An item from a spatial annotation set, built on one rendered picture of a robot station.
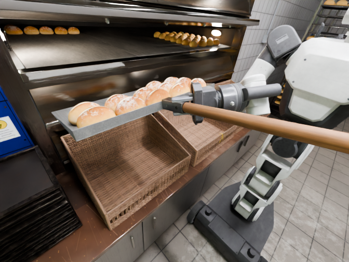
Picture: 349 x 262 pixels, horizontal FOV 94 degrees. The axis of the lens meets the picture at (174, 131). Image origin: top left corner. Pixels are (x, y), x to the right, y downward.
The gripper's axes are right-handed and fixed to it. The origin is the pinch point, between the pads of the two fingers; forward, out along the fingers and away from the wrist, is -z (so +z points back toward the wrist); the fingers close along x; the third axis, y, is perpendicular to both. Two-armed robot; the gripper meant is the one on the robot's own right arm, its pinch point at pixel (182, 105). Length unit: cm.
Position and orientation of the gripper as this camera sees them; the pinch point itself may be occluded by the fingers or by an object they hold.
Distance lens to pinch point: 48.7
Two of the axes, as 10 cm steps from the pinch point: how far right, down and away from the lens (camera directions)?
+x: -1.0, -8.9, -4.4
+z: 9.8, -1.5, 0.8
